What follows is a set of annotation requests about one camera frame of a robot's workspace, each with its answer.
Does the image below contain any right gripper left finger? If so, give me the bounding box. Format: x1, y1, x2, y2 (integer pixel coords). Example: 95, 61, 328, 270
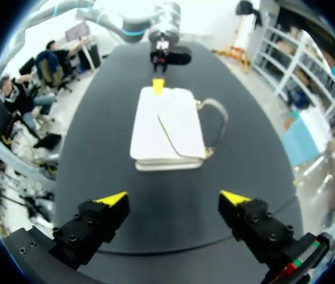
48, 191, 131, 271

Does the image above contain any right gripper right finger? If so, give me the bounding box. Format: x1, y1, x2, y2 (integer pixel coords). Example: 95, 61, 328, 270
217, 189, 298, 267

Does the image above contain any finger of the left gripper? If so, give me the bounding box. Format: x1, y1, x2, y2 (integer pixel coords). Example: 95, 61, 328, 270
151, 63, 166, 96

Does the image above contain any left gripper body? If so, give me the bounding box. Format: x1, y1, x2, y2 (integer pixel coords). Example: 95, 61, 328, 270
148, 39, 193, 72

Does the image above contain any white quilted handbag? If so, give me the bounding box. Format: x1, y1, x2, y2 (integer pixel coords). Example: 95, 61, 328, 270
129, 86, 230, 173

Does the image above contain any person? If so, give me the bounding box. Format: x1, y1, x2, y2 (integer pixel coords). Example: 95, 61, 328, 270
0, 75, 57, 131
36, 39, 86, 93

